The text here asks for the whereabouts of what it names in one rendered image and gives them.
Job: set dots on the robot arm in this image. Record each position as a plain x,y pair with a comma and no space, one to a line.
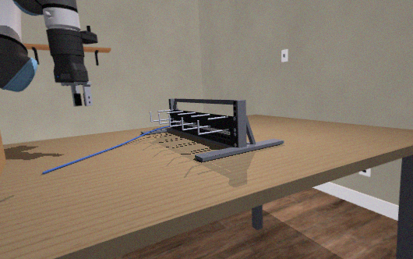
17,69

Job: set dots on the grey metal rack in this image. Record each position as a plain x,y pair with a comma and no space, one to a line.
224,130

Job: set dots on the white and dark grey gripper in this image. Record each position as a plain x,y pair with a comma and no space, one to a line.
66,48

